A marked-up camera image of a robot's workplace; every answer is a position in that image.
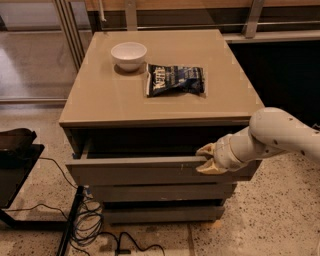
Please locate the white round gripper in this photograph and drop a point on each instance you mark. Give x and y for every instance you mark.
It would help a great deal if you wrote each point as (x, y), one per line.
(222, 154)

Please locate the grey top drawer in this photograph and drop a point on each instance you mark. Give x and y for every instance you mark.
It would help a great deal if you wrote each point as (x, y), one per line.
(148, 171)

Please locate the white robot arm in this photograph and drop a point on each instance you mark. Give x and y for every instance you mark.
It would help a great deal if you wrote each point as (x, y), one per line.
(271, 131)

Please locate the grey three-drawer cabinet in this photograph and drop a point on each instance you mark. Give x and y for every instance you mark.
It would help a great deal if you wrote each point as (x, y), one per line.
(108, 107)

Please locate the dark blue chip bag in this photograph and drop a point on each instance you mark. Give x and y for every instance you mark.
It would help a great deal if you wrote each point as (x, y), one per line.
(162, 79)

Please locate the white ceramic bowl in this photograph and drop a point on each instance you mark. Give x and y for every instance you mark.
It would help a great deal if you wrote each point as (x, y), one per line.
(129, 56)

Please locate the black stand with tray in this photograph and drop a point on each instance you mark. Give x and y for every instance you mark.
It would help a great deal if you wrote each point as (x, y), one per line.
(18, 156)

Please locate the metal railing frame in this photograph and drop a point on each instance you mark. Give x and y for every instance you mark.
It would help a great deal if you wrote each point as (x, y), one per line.
(239, 20)

